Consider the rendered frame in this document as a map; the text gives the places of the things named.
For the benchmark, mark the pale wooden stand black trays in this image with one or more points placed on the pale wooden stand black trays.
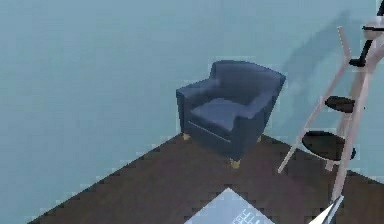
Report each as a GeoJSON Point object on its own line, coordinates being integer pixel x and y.
{"type": "Point", "coordinates": [361, 87]}

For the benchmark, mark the dark blue armchair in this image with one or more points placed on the dark blue armchair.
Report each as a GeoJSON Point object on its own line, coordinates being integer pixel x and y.
{"type": "Point", "coordinates": [220, 113]}

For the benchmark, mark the gray and black laptop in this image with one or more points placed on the gray and black laptop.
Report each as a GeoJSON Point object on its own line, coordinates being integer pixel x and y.
{"type": "Point", "coordinates": [229, 207]}

